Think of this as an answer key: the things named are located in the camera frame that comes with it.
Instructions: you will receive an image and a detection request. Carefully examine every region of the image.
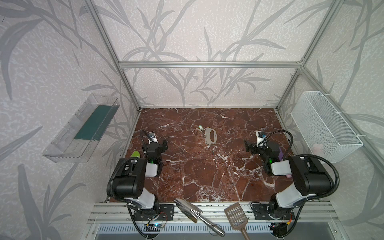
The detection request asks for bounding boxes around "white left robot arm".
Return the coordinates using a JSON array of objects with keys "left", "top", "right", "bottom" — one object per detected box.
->
[{"left": 107, "top": 140, "right": 168, "bottom": 216}]

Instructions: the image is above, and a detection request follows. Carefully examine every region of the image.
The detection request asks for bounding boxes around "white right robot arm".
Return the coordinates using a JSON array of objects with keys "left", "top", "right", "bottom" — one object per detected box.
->
[{"left": 245, "top": 141, "right": 340, "bottom": 220}]

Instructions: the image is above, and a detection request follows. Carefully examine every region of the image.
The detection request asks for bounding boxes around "green yellow garden spade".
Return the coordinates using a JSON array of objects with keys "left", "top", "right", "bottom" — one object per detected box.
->
[{"left": 130, "top": 151, "right": 141, "bottom": 158}]

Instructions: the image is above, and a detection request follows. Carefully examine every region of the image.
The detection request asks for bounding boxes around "purple hand rake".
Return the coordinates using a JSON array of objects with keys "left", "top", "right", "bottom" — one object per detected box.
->
[{"left": 279, "top": 148, "right": 284, "bottom": 161}]

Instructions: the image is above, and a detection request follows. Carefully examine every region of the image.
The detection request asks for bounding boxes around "pink object in basket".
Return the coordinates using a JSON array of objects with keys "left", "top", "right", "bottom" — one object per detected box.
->
[{"left": 311, "top": 144, "right": 324, "bottom": 158}]

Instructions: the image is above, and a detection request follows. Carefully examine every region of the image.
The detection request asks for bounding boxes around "brown slotted scoop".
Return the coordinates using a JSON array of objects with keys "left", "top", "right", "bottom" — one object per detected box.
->
[{"left": 224, "top": 203, "right": 250, "bottom": 240}]

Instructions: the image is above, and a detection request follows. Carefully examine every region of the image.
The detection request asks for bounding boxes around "steel garden trowel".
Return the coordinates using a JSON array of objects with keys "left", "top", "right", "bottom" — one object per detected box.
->
[{"left": 175, "top": 199, "right": 226, "bottom": 237}]

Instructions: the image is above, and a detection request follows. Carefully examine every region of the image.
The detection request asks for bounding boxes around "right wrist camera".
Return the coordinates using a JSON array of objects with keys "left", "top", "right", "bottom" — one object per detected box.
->
[{"left": 256, "top": 131, "right": 267, "bottom": 145}]

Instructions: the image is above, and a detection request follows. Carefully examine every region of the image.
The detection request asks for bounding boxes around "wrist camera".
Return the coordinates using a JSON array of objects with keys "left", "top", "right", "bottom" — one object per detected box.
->
[
  {"left": 148, "top": 132, "right": 158, "bottom": 143},
  {"left": 256, "top": 131, "right": 267, "bottom": 145}
]

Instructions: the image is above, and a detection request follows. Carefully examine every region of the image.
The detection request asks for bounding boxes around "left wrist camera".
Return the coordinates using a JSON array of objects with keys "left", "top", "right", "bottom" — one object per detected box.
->
[{"left": 148, "top": 132, "right": 158, "bottom": 143}]

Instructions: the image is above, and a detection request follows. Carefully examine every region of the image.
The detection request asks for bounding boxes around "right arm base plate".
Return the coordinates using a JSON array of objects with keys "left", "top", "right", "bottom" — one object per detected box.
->
[{"left": 251, "top": 202, "right": 295, "bottom": 221}]

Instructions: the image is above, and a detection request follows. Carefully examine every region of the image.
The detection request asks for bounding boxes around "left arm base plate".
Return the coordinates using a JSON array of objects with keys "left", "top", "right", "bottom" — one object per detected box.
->
[{"left": 134, "top": 204, "right": 175, "bottom": 221}]

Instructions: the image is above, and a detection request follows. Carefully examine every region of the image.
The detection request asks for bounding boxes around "clear plastic wall bin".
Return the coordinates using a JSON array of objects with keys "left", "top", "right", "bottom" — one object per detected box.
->
[{"left": 43, "top": 94, "right": 120, "bottom": 163}]

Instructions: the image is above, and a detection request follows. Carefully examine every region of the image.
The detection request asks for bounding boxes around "white wire mesh basket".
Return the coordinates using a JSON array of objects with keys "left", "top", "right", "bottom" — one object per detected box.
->
[{"left": 291, "top": 91, "right": 364, "bottom": 163}]

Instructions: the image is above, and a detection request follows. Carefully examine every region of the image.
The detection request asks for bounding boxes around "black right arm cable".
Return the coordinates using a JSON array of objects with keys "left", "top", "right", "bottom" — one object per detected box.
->
[{"left": 257, "top": 129, "right": 340, "bottom": 238}]

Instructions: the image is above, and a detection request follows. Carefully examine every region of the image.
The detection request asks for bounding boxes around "aluminium frame crossbar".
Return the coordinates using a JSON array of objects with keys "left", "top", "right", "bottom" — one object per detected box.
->
[{"left": 119, "top": 61, "right": 301, "bottom": 69}]

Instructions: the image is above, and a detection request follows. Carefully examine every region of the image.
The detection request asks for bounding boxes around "aluminium frame post left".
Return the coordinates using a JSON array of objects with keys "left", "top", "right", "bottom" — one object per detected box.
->
[{"left": 85, "top": 0, "right": 141, "bottom": 112}]

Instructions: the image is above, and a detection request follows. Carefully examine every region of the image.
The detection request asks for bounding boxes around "aluminium frame post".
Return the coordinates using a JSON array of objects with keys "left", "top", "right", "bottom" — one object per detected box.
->
[
  {"left": 85, "top": 0, "right": 141, "bottom": 112},
  {"left": 276, "top": 0, "right": 344, "bottom": 111}
]

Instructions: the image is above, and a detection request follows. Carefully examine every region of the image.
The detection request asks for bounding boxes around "aluminium frame post right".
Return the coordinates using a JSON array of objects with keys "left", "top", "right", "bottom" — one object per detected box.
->
[{"left": 276, "top": 0, "right": 344, "bottom": 111}]

